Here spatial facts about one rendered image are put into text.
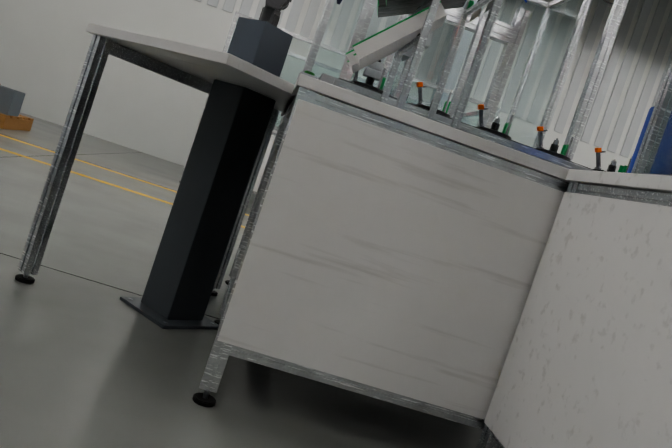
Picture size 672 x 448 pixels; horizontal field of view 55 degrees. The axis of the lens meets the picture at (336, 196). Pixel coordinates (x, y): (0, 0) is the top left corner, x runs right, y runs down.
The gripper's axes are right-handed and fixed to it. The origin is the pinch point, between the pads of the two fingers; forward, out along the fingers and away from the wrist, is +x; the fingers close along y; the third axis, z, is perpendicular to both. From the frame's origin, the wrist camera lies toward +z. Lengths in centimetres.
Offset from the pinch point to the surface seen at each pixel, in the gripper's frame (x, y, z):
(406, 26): 14, -45, 19
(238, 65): 41, -58, -22
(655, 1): -385, 816, 531
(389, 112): 41, -70, 18
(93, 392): 125, -79, -28
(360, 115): 44, -69, 12
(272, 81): 41, -48, -12
